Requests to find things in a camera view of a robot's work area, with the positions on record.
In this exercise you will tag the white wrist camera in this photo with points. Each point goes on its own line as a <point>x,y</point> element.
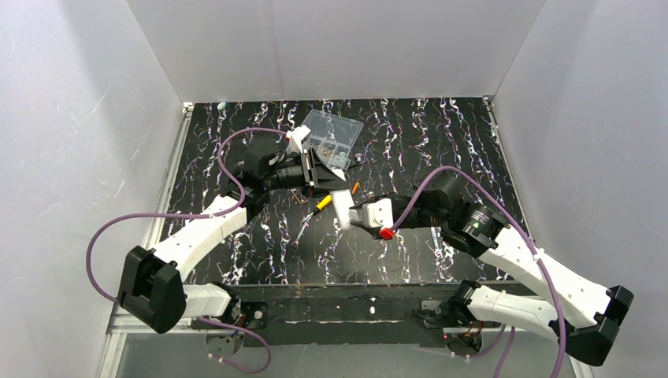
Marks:
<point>298,139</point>
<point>379,215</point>

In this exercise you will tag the clear plastic parts organizer box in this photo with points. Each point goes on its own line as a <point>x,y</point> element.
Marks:
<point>333,137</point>

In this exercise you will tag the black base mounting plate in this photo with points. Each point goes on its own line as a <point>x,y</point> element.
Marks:
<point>348,314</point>

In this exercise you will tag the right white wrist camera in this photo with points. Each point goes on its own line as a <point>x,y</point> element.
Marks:
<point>379,215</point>

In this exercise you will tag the white remote control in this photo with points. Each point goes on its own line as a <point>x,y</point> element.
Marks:
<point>342,202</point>

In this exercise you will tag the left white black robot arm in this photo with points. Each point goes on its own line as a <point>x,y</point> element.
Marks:
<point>152,286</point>

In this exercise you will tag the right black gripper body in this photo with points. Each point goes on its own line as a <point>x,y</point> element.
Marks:
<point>358,215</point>

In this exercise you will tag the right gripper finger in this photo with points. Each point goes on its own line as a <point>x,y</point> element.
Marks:
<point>398,202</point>
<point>373,231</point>

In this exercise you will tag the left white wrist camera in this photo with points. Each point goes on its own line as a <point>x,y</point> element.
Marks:
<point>298,139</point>

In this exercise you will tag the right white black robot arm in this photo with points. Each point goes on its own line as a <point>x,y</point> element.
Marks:
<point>565,307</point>

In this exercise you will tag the yellow handled screwdriver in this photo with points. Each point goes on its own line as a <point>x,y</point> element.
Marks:
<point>316,210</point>

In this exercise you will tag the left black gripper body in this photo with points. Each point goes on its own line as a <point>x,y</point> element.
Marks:
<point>314,173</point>

